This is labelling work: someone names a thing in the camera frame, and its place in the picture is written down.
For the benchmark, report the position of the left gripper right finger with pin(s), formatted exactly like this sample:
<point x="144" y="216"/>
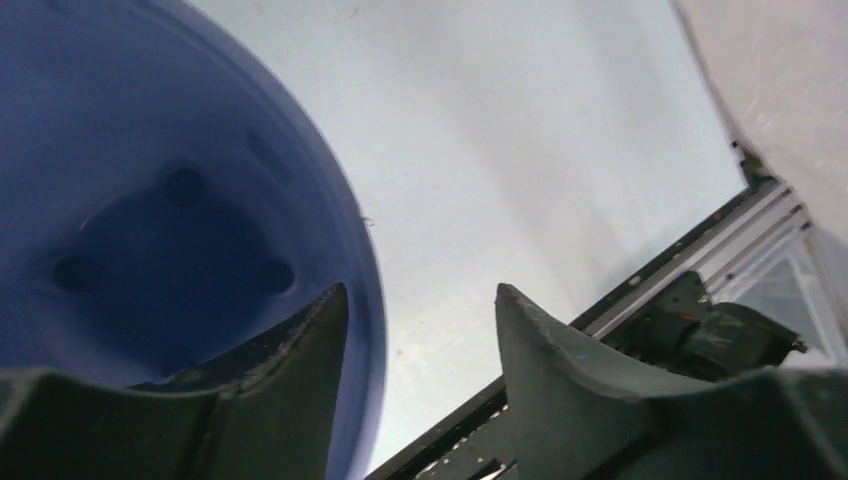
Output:
<point x="579" y="409"/>

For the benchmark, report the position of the blue plastic trash bin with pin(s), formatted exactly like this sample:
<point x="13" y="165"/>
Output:
<point x="164" y="200"/>

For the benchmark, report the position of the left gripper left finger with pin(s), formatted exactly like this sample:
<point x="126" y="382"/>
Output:
<point x="263" y="410"/>

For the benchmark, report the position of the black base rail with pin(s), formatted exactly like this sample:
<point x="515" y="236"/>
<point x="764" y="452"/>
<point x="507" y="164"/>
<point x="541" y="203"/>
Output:
<point x="733" y="294"/>

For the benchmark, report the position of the translucent yellowish trash bag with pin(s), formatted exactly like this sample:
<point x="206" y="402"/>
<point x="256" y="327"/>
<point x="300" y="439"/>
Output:
<point x="780" y="68"/>

